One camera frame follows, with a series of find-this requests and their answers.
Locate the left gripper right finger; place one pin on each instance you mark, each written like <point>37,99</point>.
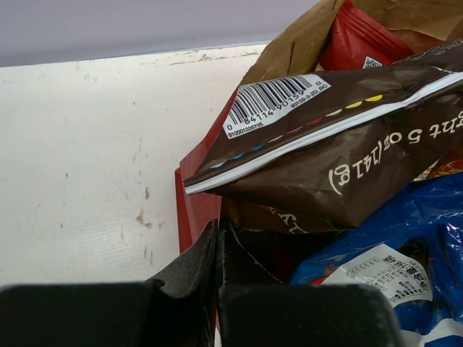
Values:
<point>258,307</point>

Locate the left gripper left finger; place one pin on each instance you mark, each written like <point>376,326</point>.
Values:
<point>175,307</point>

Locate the brown kettle chips bag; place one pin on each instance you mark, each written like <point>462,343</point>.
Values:
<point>337,145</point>

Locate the blue white snack bag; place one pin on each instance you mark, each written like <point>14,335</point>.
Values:
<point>411,252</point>

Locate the red assorted candy bag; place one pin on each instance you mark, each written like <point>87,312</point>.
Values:
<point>450,163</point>

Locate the red white chips bag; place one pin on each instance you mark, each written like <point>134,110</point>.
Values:
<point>357,41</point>

